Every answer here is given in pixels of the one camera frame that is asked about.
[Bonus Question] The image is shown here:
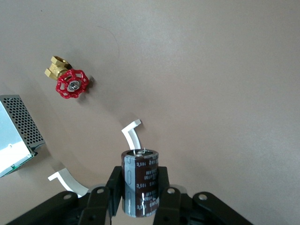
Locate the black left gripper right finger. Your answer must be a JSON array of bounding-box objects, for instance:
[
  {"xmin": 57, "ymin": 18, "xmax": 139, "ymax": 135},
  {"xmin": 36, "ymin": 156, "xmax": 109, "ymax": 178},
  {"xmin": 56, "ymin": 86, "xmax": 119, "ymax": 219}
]
[{"xmin": 153, "ymin": 166, "xmax": 254, "ymax": 225}]

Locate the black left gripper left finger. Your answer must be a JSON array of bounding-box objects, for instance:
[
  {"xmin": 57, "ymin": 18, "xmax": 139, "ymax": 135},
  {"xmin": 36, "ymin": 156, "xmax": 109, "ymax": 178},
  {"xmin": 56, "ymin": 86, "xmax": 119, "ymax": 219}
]
[{"xmin": 7, "ymin": 165, "xmax": 124, "ymax": 225}]

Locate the dark printed electrolytic capacitor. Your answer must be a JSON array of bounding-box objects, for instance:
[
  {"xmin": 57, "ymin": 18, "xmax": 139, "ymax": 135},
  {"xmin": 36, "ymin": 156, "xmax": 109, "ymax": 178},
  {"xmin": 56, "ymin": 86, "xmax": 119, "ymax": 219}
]
[{"xmin": 121, "ymin": 147, "xmax": 160, "ymax": 218}]

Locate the perforated metal power supply box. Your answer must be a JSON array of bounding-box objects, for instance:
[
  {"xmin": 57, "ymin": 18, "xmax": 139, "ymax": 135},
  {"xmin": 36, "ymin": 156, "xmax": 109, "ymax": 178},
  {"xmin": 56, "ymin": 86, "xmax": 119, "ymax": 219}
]
[{"xmin": 0, "ymin": 95, "xmax": 45, "ymax": 178}]

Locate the brass valve red handwheel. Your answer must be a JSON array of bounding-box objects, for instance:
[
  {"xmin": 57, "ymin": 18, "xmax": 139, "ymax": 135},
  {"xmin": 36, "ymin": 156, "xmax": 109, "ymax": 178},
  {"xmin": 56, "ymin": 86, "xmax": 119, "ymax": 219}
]
[{"xmin": 44, "ymin": 55, "xmax": 90, "ymax": 100}]

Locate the white curved plastic bracket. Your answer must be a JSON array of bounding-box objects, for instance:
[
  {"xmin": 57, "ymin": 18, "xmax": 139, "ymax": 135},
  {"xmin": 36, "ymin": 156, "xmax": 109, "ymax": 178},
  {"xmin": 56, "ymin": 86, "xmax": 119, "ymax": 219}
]
[{"xmin": 48, "ymin": 119, "xmax": 143, "ymax": 199}]

